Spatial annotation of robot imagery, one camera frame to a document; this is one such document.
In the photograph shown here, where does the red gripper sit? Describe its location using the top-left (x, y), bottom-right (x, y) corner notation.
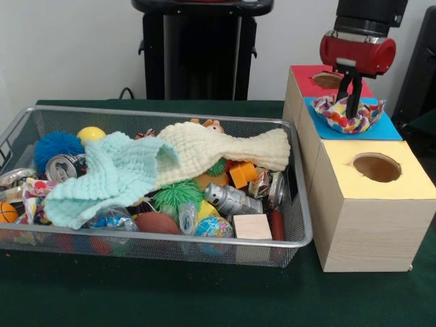
top-left (319, 33), bottom-right (397, 119)

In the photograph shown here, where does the polka dot cloth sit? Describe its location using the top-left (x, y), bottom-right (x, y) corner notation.
top-left (311, 95), bottom-right (388, 136)
top-left (20, 176), bottom-right (58, 224)
top-left (326, 102), bottom-right (374, 136)

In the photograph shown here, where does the mint green waffle cloth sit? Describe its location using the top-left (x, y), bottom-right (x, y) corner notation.
top-left (44, 131), bottom-right (178, 230)

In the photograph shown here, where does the wooden box with three holes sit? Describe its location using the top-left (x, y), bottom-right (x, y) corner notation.
top-left (282, 64), bottom-right (436, 273)

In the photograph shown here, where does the silver mesh bin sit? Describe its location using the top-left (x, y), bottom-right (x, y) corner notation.
top-left (0, 105), bottom-right (314, 270)

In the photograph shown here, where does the black chair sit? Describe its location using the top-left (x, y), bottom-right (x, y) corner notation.
top-left (391, 5), bottom-right (436, 137)

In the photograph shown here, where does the cream waffle cloth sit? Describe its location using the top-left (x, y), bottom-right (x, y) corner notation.
top-left (155, 123), bottom-right (291, 190)

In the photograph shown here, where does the silver toy robot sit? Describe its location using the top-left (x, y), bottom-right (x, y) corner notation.
top-left (204, 183), bottom-right (264, 215)

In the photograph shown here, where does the plain wooden cube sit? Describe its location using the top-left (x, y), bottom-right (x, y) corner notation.
top-left (233, 213), bottom-right (273, 240)

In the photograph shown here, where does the globe print ball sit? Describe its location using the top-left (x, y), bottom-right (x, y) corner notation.
top-left (196, 215), bottom-right (235, 238)

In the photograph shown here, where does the green spiky ball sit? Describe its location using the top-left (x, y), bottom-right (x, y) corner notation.
top-left (153, 179), bottom-right (204, 219)

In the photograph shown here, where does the dark green tablecloth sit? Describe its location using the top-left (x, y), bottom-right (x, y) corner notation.
top-left (0, 98), bottom-right (436, 327)

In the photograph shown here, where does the yellow ball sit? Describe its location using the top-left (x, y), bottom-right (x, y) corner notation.
top-left (76, 126), bottom-right (107, 144)

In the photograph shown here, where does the black and silver soda can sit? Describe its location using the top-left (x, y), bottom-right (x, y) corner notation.
top-left (45, 153), bottom-right (88, 181)

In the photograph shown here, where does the blue spiky ball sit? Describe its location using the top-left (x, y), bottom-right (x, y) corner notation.
top-left (33, 131), bottom-right (86, 174)

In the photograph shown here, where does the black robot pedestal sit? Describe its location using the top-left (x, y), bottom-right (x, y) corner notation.
top-left (131, 0), bottom-right (275, 101)

